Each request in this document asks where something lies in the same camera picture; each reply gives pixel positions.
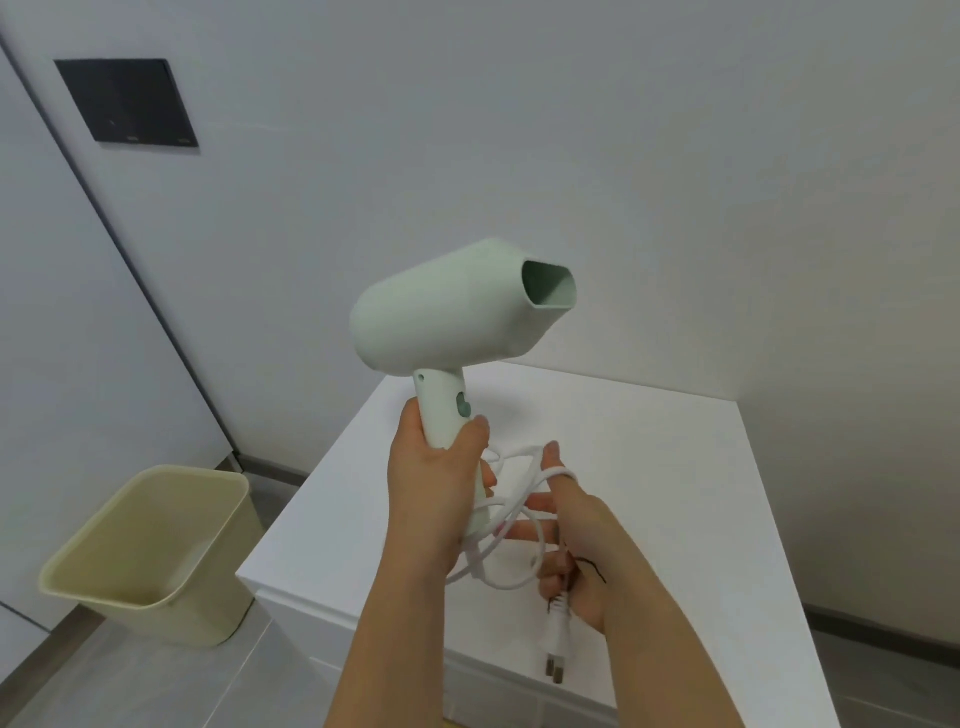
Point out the white door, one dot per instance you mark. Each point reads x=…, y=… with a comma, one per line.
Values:
x=75, y=375

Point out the person's left forearm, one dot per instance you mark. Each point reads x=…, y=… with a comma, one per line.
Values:
x=397, y=645

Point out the black square wall panel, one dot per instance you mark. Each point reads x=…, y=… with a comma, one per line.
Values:
x=127, y=102

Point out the person's right thumb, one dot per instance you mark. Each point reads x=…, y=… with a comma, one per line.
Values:
x=559, y=472

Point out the light green hair dryer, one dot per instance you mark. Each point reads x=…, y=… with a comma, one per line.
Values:
x=442, y=315

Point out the person's right forearm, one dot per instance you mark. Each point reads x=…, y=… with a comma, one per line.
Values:
x=667, y=652

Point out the white cabinet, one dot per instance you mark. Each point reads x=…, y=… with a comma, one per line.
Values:
x=675, y=480

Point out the person's left hand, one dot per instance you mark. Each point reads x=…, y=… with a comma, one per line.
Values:
x=424, y=495

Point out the person's right middle finger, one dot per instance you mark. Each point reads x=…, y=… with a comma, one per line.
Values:
x=532, y=532

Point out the person's right hand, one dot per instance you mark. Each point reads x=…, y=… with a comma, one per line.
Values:
x=592, y=547

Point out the person's left thumb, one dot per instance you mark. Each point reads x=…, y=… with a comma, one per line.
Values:
x=470, y=446

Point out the thin black tie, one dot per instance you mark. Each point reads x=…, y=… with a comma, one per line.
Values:
x=592, y=566

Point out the beige plastic waste bin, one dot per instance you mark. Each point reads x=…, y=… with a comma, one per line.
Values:
x=150, y=555

